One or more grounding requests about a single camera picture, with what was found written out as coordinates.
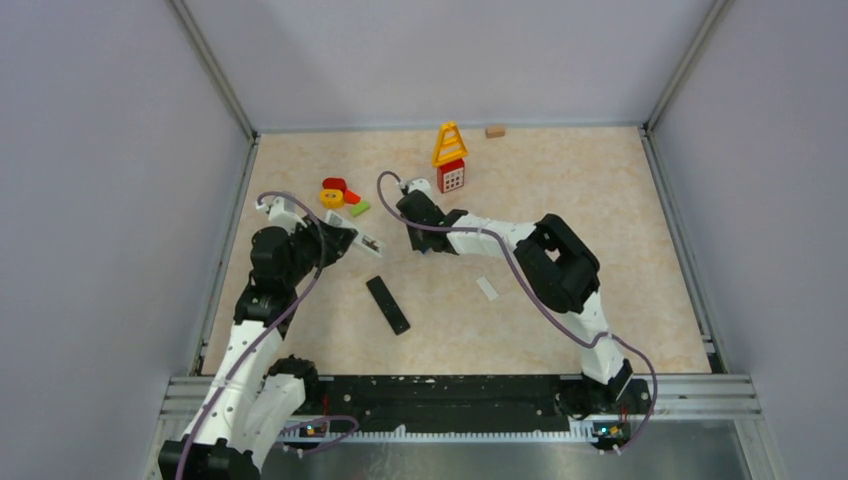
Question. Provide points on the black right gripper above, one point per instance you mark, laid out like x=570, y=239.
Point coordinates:
x=416, y=245

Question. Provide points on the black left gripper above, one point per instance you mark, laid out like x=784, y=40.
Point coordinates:
x=337, y=241

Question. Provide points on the white remote battery cover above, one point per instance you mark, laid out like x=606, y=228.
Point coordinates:
x=487, y=288

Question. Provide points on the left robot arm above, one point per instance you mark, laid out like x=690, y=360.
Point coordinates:
x=253, y=394

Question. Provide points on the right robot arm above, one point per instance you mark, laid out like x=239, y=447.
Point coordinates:
x=553, y=265

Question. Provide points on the black TV remote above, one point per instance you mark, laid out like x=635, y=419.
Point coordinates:
x=388, y=305

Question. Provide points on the red window toy block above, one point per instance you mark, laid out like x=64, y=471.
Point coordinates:
x=451, y=175

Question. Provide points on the green toy block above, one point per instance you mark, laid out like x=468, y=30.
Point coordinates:
x=359, y=208

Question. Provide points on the yellow traffic light block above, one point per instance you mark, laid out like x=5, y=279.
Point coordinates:
x=332, y=198

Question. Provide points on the orange triangular toy block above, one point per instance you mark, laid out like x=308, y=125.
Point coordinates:
x=351, y=198

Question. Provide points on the red rounded toy block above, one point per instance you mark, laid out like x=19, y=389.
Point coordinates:
x=335, y=183

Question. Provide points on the small wooden cube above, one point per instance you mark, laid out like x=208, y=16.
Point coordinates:
x=495, y=131

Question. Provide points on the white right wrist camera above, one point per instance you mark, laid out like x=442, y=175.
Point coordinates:
x=421, y=184

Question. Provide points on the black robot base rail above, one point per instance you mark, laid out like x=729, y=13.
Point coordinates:
x=463, y=408

